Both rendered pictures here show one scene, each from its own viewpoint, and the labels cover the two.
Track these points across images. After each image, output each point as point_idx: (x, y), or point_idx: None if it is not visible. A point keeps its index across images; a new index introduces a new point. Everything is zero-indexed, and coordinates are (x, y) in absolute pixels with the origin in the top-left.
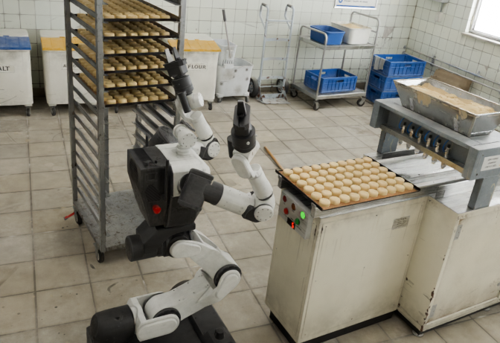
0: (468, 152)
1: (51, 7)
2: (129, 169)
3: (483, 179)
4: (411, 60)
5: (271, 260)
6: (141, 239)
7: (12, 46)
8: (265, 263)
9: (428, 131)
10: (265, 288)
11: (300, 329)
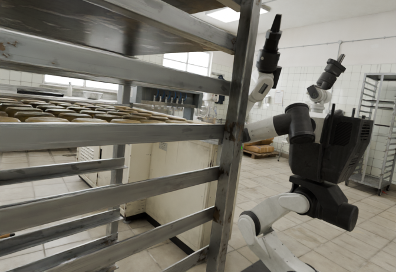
0: (188, 97)
1: None
2: (360, 137)
3: (194, 108)
4: None
5: None
6: (346, 201)
7: None
8: (121, 268)
9: (175, 92)
10: (162, 266)
11: (232, 226)
